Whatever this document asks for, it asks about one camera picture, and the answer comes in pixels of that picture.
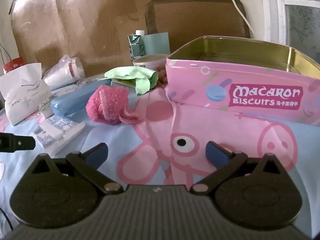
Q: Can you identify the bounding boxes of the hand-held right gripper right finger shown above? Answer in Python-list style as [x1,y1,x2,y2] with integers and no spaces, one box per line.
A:
[190,141,288,195]

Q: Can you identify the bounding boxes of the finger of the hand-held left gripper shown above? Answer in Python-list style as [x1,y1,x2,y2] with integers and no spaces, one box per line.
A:
[0,133,36,153]

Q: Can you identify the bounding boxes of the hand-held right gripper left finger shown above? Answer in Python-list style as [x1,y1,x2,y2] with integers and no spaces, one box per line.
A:
[30,142,124,195]

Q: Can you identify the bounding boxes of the pink fuzzy sock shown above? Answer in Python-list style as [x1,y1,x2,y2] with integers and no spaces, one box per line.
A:
[85,85,142,125]

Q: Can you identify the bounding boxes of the light blue case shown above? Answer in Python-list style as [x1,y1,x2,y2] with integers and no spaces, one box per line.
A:
[50,79,112,117]

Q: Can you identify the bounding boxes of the yellow packet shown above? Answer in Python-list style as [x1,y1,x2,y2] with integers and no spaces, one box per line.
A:
[111,78,137,88]

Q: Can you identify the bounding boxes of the light green cloth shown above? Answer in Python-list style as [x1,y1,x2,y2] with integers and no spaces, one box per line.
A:
[104,67,158,96]

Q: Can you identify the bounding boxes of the white paper tissue bag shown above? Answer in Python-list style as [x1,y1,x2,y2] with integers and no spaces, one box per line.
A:
[0,62,52,126]

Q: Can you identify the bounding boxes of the printed blanket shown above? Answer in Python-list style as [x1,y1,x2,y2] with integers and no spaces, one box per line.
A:
[0,72,320,230]

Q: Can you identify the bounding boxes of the red bag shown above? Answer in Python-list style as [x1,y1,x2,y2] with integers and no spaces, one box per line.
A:
[2,57,27,74]

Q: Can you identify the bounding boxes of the rolled white socks in plastic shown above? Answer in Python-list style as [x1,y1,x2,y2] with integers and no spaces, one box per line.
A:
[44,54,86,90]

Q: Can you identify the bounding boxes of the round lidded jar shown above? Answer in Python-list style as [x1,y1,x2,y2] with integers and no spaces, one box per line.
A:
[132,54,168,84]

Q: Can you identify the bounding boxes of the green drink carton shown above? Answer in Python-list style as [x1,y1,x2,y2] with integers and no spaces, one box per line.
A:
[128,29,146,62]

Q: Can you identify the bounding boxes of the teal plastic cup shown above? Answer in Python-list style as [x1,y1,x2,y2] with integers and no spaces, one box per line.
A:
[144,32,170,55]

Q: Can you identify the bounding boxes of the brown cardboard sheet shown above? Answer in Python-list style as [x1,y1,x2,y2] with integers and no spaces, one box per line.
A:
[9,0,160,77]

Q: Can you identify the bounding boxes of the brown chair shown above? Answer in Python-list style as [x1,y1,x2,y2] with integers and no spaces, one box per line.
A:
[145,0,251,53]

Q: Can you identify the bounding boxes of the frosted glass window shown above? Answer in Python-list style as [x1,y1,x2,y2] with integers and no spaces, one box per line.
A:
[259,0,320,63]

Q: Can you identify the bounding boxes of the white cable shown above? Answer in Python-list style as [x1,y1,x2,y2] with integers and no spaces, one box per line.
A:
[219,0,247,20]

